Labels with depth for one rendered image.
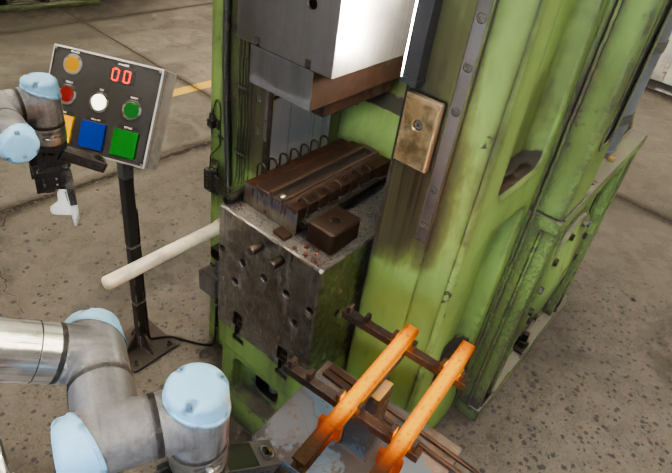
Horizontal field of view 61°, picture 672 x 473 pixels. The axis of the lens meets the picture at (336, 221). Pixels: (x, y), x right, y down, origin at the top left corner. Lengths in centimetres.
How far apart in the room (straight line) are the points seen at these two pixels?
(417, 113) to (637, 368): 196
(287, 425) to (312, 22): 91
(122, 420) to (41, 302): 205
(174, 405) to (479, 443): 178
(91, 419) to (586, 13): 131
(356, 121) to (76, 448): 142
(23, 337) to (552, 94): 129
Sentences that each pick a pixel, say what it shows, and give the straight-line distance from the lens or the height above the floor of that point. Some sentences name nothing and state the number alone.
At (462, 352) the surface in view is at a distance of 129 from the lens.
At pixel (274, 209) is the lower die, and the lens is 154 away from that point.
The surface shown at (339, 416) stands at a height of 93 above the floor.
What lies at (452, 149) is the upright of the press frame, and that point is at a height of 126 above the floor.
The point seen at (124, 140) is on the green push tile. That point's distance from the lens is 170.
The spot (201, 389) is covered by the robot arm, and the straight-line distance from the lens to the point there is 69.
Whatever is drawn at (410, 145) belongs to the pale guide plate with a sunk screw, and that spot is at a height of 124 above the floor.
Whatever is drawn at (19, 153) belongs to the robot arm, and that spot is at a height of 122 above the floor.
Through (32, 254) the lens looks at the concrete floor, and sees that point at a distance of 298.
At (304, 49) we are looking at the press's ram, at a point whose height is 141.
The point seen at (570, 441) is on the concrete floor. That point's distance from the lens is 252.
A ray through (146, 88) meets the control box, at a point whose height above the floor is 115.
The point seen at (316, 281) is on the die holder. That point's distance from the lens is 144.
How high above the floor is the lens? 184
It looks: 36 degrees down
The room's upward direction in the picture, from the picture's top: 9 degrees clockwise
